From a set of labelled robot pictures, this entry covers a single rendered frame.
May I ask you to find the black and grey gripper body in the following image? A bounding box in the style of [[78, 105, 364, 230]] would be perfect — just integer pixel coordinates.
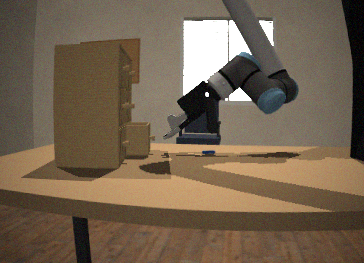
[[177, 80, 221, 120]]

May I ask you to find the tan wooden chest of drawers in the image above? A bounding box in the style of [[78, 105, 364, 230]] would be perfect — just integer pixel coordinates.
[[53, 43, 132, 169]]

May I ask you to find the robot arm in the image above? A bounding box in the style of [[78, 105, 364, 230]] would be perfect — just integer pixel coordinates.
[[206, 0, 299, 134]]

